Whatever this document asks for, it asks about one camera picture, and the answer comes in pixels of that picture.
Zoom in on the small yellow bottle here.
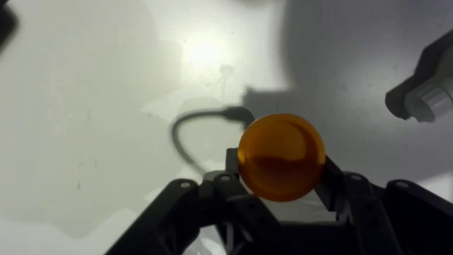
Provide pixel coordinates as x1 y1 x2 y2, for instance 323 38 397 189
237 111 329 203

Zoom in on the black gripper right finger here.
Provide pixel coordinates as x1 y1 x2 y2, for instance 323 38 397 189
313 157 453 255

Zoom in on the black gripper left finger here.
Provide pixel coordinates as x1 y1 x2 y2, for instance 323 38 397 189
105 145 285 255

